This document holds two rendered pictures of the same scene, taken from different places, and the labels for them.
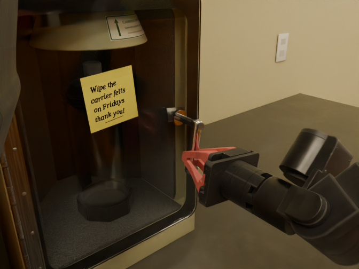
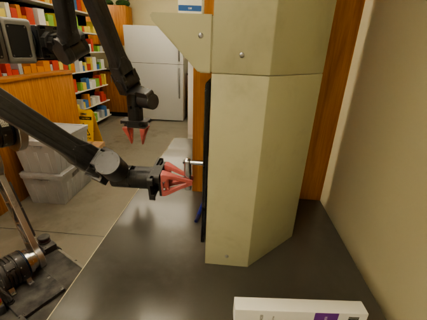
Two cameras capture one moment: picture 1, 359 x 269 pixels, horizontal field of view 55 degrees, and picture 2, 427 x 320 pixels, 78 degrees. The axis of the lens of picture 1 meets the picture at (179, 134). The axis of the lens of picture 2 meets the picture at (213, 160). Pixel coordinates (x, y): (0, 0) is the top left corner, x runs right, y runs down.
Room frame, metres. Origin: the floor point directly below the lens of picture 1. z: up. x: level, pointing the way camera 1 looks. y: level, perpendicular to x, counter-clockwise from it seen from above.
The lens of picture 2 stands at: (0.94, -0.40, 1.45)
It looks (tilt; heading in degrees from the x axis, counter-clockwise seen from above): 23 degrees down; 134
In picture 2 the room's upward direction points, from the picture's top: 2 degrees clockwise
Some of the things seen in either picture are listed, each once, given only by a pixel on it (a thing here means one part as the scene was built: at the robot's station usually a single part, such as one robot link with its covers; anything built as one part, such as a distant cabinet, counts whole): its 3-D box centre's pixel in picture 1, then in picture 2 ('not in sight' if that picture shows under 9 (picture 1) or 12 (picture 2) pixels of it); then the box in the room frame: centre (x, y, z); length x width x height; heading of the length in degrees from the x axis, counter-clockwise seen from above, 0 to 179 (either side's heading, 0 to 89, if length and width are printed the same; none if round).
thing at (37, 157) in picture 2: not in sight; (55, 146); (-1.89, 0.27, 0.49); 0.60 x 0.42 x 0.33; 131
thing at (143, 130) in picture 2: not in sight; (138, 132); (0.03, 0.11, 1.14); 0.07 x 0.07 x 0.09; 40
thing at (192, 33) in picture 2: not in sight; (194, 44); (0.42, 0.05, 1.46); 0.32 x 0.12 x 0.10; 131
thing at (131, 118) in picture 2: not in sight; (135, 114); (0.02, 0.11, 1.21); 0.10 x 0.07 x 0.07; 40
